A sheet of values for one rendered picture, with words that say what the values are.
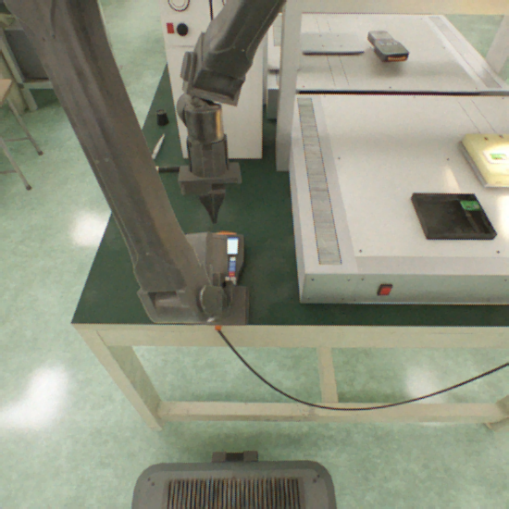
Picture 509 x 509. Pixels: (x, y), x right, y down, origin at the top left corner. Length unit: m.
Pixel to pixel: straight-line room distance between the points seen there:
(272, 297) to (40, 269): 1.43
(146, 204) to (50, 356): 1.35
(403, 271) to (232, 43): 0.45
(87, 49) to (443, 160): 0.80
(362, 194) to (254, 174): 0.32
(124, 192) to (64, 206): 1.88
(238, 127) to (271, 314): 0.51
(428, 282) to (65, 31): 0.64
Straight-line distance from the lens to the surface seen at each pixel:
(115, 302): 0.79
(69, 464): 1.52
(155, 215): 0.41
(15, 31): 3.08
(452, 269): 0.74
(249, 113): 1.00
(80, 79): 0.39
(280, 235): 0.86
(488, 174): 0.94
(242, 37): 0.52
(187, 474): 1.14
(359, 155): 0.94
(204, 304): 0.46
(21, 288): 1.97
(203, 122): 0.59
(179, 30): 0.93
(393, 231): 0.77
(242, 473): 1.13
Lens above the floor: 1.37
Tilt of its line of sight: 50 degrees down
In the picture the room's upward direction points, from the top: straight up
